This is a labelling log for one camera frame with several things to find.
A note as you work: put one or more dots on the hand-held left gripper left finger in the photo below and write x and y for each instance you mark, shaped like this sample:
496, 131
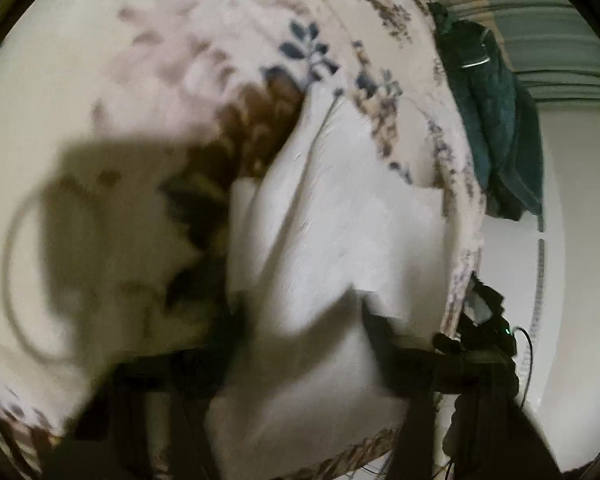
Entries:
230, 340

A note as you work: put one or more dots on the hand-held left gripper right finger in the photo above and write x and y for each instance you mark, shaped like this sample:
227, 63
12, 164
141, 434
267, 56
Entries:
380, 345

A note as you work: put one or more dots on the white knit sweater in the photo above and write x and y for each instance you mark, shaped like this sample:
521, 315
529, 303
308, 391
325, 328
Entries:
330, 235

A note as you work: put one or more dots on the white bed headboard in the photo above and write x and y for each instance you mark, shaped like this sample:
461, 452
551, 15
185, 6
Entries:
580, 260

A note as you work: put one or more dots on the dark green quilt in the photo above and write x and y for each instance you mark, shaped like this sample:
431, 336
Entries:
495, 110

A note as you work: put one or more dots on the floral bed blanket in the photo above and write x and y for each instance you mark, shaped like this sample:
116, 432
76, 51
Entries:
130, 85

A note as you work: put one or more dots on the teal striped curtain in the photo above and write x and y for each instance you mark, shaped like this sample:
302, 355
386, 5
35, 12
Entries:
545, 25

